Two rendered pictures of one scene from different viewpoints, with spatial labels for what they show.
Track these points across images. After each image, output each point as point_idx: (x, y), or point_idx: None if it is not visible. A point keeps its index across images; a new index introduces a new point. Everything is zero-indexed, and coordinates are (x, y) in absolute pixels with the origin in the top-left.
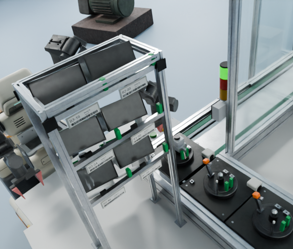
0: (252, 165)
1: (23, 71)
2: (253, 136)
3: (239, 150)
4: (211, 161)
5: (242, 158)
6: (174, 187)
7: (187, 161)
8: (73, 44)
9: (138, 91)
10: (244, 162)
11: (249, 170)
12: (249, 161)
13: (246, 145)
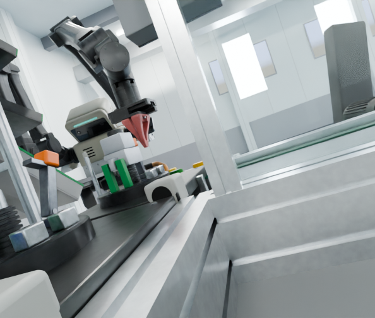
0: (368, 310)
1: (97, 98)
2: None
3: (293, 204)
4: (144, 204)
5: (339, 265)
6: None
7: (112, 197)
8: (62, 21)
9: (74, 45)
10: (336, 281)
11: (166, 258)
12: (365, 285)
13: (351, 188)
